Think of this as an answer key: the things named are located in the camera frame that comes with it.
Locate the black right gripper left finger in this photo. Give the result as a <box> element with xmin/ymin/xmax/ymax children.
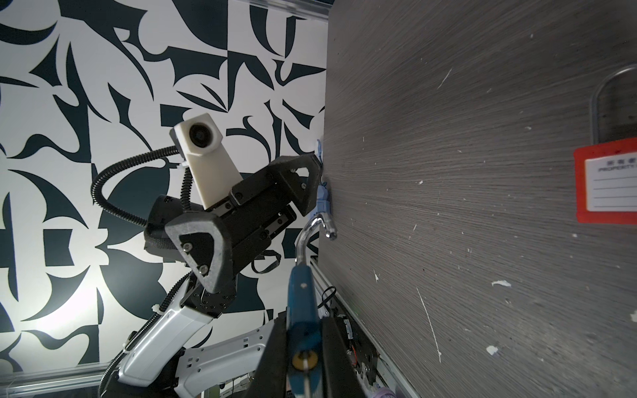
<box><xmin>245</xmin><ymin>313</ymin><xmax>288</xmax><ymax>398</ymax></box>

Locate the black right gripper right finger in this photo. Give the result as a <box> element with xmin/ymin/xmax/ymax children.
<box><xmin>321</xmin><ymin>318</ymin><xmax>366</xmax><ymax>398</ymax></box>

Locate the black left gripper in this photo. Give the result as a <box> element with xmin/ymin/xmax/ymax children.
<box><xmin>164</xmin><ymin>154</ymin><xmax>323</xmax><ymax>294</ymax></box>

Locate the small dark blue padlock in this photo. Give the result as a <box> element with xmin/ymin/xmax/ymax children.
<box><xmin>286</xmin><ymin>212</ymin><xmax>337</xmax><ymax>397</ymax></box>

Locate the red safety padlock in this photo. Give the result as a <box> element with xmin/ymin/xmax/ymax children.
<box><xmin>573</xmin><ymin>64</ymin><xmax>636</xmax><ymax>225</ymax></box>

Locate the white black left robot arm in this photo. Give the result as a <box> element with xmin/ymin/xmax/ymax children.
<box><xmin>91</xmin><ymin>147</ymin><xmax>322</xmax><ymax>397</ymax></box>

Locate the light blue device left wall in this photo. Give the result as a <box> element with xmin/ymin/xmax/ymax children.
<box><xmin>311</xmin><ymin>139</ymin><xmax>332</xmax><ymax>216</ymax></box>

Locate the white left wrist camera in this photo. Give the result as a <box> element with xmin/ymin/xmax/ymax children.
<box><xmin>169</xmin><ymin>114</ymin><xmax>243</xmax><ymax>209</ymax></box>

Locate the black corrugated cable hose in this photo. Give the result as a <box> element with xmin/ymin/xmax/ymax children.
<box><xmin>90</xmin><ymin>145</ymin><xmax>195</xmax><ymax>229</ymax></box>

